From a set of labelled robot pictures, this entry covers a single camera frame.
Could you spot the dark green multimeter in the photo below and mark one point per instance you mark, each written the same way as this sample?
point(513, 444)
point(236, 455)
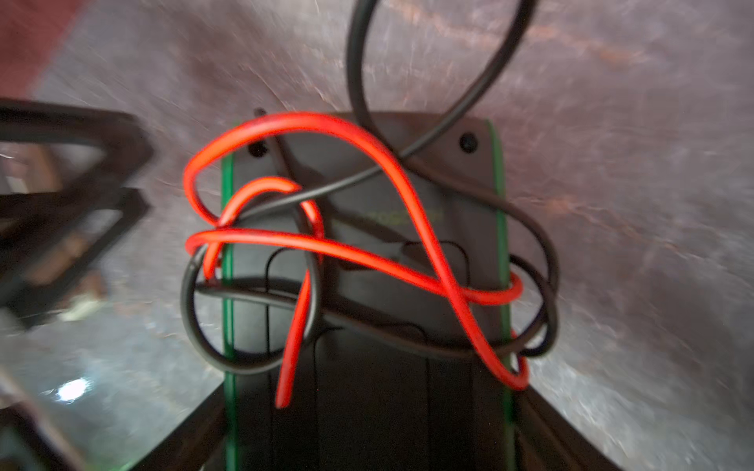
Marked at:
point(369, 292)

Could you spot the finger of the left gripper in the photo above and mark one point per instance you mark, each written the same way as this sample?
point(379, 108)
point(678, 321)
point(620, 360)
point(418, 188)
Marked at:
point(62, 282)
point(39, 221)

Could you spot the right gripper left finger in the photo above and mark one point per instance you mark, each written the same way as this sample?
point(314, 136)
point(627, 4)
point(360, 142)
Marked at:
point(192, 443)

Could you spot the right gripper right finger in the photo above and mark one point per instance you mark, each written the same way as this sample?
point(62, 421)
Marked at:
point(545, 440)

